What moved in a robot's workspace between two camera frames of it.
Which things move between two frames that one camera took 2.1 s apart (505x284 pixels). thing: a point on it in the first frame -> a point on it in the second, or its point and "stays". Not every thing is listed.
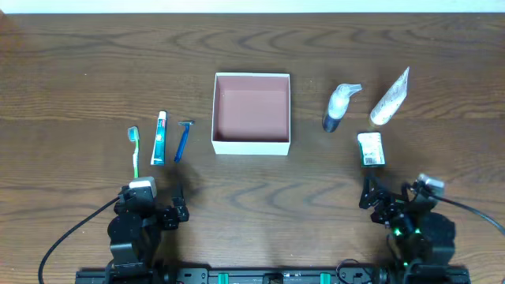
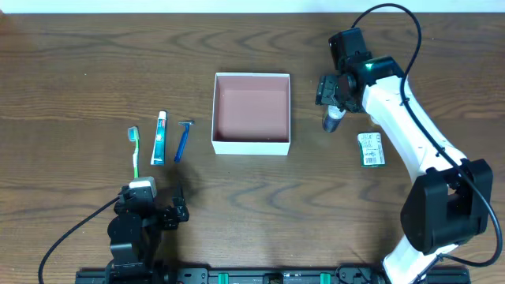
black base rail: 160,275 stays
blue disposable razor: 187,123 stays
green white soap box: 371,149 stays
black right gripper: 382,203 -> 329,92
